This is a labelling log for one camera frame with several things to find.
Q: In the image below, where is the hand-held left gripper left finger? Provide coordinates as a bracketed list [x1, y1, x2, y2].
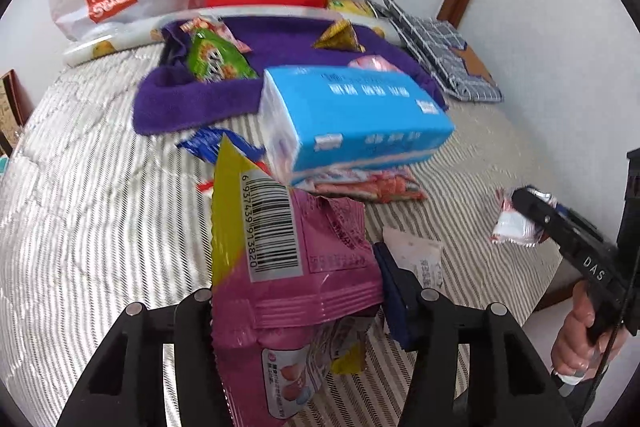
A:
[56, 288, 223, 427]

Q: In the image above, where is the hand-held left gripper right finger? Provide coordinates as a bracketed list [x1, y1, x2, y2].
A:
[372, 242, 576, 427]

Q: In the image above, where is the small white silver snack packet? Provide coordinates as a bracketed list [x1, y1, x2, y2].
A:
[490, 187, 556, 248]

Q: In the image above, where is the white pink snack packet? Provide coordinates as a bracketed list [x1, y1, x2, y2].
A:
[382, 227, 446, 293]

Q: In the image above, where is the large pink yellow snack packet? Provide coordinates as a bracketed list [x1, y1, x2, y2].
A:
[209, 134, 385, 427]

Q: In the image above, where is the orange red snack packet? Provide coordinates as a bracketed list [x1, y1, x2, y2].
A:
[305, 167, 428, 204]

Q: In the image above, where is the dark blue snack packet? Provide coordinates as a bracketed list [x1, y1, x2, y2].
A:
[176, 127, 266, 165]

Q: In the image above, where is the small pink snack packet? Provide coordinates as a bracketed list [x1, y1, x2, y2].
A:
[347, 54, 401, 74]

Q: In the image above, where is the purple towel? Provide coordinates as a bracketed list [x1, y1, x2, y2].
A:
[132, 17, 448, 136]

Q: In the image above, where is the yellow triangular snack packet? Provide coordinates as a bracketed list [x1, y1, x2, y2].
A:
[312, 19, 366, 54]

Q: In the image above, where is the green snack packet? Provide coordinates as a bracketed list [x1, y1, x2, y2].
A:
[187, 27, 258, 82]

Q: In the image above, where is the person's right forearm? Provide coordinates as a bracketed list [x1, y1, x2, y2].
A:
[550, 369, 640, 427]

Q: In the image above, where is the person's right hand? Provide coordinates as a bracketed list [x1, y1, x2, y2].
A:
[550, 279, 626, 385]

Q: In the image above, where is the brown wooden baseboard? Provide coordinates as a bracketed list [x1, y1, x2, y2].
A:
[532, 289, 568, 314]

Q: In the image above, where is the blue tissue pack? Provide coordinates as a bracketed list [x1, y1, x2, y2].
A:
[259, 65, 456, 186]

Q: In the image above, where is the grey checked cloth with star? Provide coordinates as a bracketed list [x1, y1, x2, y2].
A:
[365, 0, 503, 104]

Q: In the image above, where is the yellow snack bag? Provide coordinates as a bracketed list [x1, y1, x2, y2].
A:
[327, 0, 381, 18]

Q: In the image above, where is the fruit print paper roll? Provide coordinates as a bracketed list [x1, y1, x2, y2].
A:
[62, 4, 396, 68]

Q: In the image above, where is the black cable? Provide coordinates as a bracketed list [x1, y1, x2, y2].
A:
[575, 297, 631, 427]

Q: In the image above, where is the brown picture frame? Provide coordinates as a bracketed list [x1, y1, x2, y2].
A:
[0, 69, 28, 158]

